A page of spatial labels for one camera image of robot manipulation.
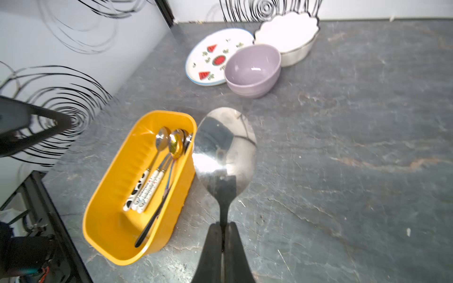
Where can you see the black long spoon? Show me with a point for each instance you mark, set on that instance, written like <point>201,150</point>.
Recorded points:
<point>158,210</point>

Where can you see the iridescent gold spoon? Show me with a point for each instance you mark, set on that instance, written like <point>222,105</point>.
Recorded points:
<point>176,149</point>

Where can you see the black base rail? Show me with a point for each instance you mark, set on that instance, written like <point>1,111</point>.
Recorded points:
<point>35,244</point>

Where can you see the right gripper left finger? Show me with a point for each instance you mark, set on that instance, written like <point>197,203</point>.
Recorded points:
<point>209,266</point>

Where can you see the watermelon pattern plate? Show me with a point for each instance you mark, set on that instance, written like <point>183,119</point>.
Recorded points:
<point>205,65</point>

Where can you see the white scalloped bowl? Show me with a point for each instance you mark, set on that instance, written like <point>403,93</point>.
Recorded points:
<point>292,34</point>

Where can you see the silver spoon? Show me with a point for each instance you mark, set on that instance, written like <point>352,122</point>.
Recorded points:
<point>142,201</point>

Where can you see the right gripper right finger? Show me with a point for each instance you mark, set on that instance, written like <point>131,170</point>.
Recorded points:
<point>236,267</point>

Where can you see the purple bowl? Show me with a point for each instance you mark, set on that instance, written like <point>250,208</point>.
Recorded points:
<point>253,71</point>

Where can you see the yellow storage box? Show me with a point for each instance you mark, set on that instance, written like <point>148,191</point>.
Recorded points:
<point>111,230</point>

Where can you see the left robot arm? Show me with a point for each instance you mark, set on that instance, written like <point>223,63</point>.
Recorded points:
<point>17,116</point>

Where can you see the cow pattern handle spoon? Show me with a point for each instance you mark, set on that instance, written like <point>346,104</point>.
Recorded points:
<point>161,142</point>

